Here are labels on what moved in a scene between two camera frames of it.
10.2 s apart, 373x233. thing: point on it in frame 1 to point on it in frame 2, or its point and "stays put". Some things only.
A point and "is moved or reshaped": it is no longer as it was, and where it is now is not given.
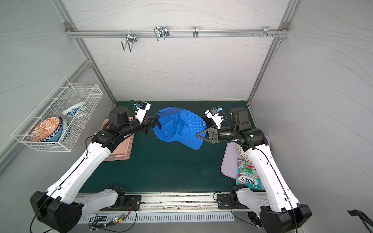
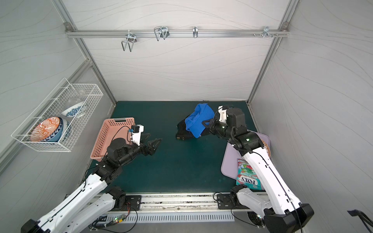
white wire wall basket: [58, 122] stays put
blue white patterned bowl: [72, 111] stays put
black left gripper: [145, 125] to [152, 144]
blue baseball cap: [180, 125] is moved or reshaped
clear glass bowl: [75, 97] stays put
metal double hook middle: [162, 31] stays put
